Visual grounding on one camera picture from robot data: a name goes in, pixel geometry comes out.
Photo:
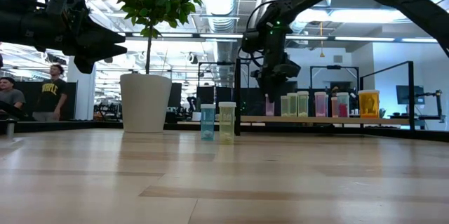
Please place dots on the large orange pill bottle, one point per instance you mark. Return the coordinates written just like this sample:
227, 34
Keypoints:
369, 104

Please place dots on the blue bottle with red pills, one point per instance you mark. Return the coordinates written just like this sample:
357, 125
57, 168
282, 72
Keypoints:
344, 106

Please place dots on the white building column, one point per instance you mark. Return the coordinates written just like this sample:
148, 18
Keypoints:
84, 94

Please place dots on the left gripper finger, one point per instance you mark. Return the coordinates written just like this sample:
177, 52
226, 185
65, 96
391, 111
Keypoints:
86, 63
101, 41

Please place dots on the person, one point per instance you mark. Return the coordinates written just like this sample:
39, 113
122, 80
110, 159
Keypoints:
51, 94
12, 95

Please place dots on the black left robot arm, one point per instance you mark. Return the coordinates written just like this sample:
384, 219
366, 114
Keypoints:
21, 24

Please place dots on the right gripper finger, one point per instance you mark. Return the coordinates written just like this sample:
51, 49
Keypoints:
277, 87
266, 87

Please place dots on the wooden shelf with black frame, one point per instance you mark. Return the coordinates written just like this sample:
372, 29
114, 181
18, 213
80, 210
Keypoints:
315, 120

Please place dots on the black partition panel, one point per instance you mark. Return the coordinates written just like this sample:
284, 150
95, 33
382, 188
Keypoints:
29, 90

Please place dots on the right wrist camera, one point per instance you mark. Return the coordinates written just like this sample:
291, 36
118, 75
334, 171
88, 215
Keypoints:
250, 41

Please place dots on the silver ventilation duct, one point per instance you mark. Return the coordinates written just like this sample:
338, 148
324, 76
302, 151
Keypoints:
221, 13

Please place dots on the black computer monitor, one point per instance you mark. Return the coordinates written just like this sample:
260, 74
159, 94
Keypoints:
403, 94

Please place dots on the small yellow-green pill bottle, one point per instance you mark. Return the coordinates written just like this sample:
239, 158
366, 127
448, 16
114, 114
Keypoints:
293, 104
285, 106

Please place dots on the white-capped pill bottle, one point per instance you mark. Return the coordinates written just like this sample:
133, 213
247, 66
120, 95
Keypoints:
227, 122
208, 122

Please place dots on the pink bottle with white pills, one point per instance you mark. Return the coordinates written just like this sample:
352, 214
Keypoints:
321, 104
269, 109

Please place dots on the black metal gantry frame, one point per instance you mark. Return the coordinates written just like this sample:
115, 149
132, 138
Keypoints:
333, 67

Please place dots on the white cup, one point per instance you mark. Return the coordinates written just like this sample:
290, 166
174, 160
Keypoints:
196, 116

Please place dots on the large yellow-green pill bottle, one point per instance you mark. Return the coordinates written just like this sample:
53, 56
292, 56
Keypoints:
303, 104

